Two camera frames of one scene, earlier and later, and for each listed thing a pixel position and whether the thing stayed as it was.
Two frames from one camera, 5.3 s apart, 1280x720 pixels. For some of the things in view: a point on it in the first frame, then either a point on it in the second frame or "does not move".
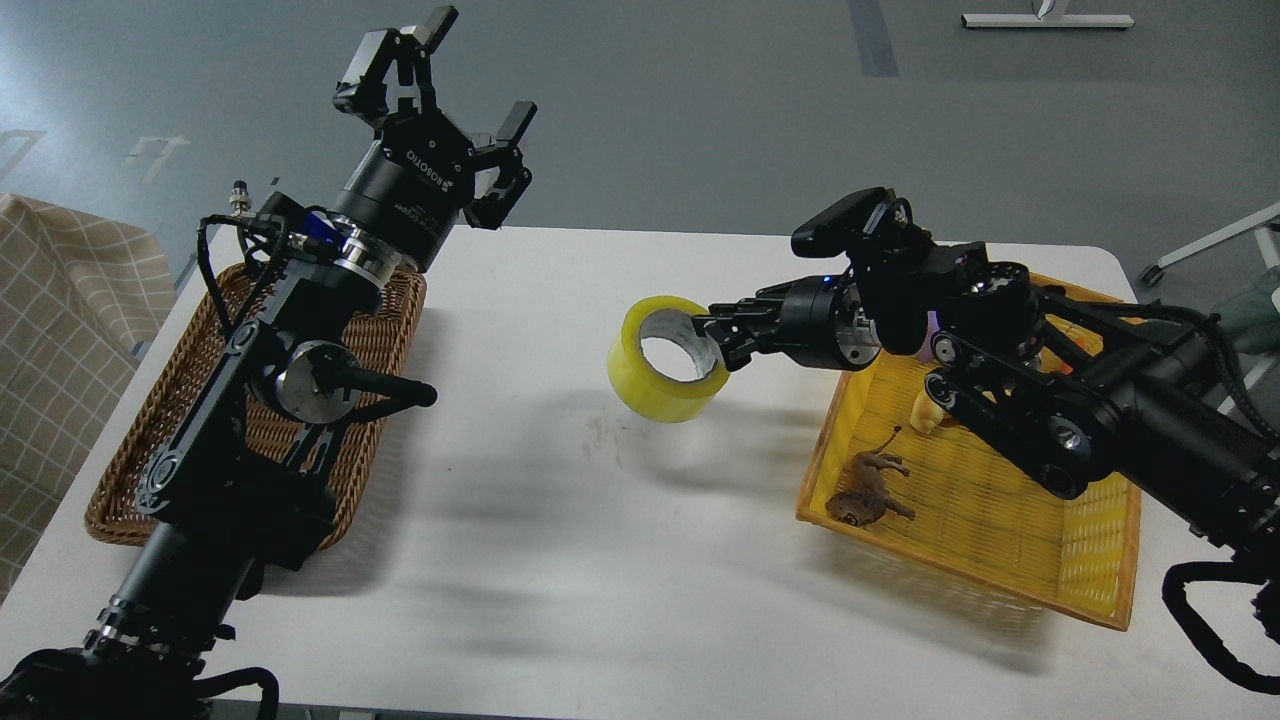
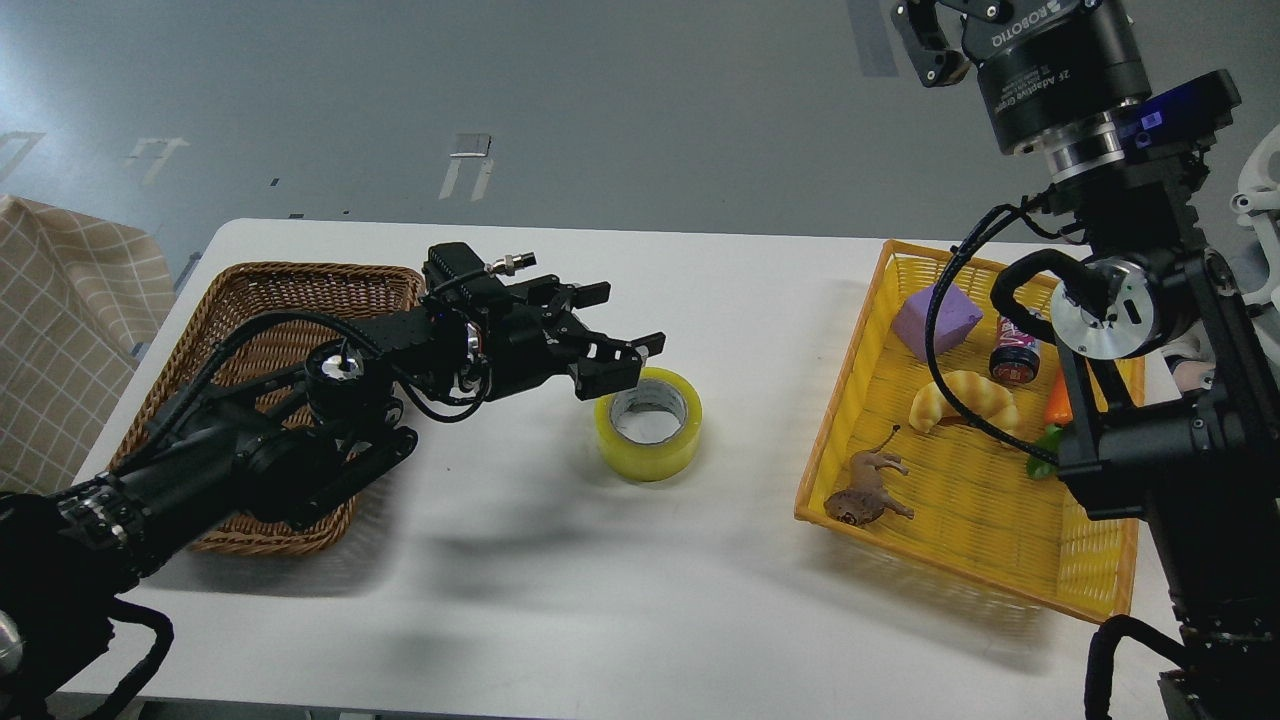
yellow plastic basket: (974, 513) does not move
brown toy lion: (867, 498) does not move
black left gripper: (415, 183) → (534, 335)
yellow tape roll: (646, 393) → (671, 458)
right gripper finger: (738, 338) → (922, 29)
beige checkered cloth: (82, 297) does not move
